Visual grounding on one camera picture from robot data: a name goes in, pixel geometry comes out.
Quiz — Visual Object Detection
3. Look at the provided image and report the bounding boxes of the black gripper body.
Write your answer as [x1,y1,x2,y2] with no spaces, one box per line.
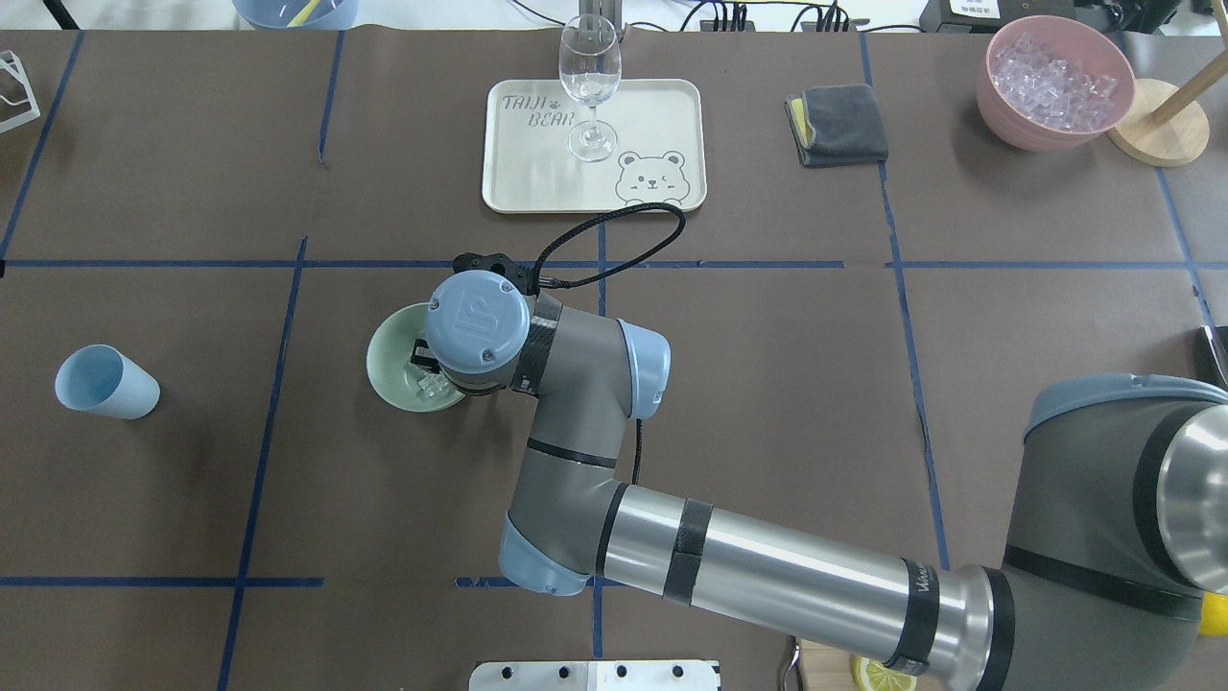
[411,252,538,376]

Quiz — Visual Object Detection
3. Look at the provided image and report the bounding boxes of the green ceramic bowl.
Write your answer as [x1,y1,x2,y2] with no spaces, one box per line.
[366,303,464,412]

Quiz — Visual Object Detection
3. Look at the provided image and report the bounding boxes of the light blue plastic cup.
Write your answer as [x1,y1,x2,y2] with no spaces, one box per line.
[54,345,161,420]

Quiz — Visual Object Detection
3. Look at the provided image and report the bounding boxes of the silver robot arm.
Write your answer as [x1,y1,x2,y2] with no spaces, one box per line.
[425,253,1227,690]

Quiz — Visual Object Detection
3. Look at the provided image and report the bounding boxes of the clear ice cubes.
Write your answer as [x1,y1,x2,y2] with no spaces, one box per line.
[416,372,453,401]

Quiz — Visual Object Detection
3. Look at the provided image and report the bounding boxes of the blue plastic bowl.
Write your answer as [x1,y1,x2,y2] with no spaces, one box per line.
[231,1,363,31]

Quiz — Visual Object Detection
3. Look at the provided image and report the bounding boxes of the pink bowl with ice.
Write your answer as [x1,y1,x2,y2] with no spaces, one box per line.
[977,14,1135,152]

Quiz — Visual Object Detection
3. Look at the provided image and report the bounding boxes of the metal ice scoop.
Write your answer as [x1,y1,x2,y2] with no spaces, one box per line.
[1194,326,1227,390]

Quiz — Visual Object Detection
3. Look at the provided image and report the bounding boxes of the cream bear tray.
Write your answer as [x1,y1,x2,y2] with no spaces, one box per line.
[481,79,709,214]

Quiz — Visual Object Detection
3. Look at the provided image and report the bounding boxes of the clear wine glass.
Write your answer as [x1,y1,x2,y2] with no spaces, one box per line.
[558,14,623,163]

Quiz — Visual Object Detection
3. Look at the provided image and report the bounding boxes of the grey folded cloth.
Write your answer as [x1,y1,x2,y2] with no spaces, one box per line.
[783,83,887,169]

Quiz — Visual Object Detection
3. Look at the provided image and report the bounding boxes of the wooden cutting board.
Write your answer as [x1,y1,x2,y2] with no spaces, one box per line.
[797,639,856,690]

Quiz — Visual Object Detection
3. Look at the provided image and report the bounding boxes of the half lemon slice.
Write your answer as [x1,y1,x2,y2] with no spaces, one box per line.
[850,655,919,691]

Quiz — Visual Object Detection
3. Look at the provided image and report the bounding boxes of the wooden cup stand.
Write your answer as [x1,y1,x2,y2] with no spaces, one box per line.
[1108,52,1227,167]

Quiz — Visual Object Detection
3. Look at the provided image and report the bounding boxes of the white wire cup rack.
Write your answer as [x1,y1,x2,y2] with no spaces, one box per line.
[1,52,42,133]

